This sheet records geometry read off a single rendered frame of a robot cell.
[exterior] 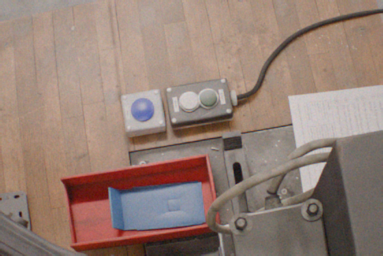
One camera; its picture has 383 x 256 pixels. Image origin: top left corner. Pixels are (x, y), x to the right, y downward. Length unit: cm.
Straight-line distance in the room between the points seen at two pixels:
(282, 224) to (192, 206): 63
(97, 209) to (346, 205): 82
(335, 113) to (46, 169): 51
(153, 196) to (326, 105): 34
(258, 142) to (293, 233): 67
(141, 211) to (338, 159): 78
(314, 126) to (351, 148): 79
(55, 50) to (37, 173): 23
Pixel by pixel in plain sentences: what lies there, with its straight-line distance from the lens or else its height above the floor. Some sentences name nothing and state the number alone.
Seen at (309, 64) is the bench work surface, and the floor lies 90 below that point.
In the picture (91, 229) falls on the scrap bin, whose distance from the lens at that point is 143.
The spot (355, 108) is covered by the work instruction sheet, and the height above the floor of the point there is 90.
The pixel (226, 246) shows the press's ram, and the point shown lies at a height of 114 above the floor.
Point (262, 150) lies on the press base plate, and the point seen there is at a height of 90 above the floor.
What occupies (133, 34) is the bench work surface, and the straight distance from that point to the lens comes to 153.
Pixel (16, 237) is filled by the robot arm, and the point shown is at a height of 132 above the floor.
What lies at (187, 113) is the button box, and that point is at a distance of 144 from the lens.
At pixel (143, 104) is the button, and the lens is 144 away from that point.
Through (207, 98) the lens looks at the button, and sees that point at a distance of 144.
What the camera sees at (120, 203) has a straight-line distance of 143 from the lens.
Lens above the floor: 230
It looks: 73 degrees down
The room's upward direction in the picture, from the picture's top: 7 degrees counter-clockwise
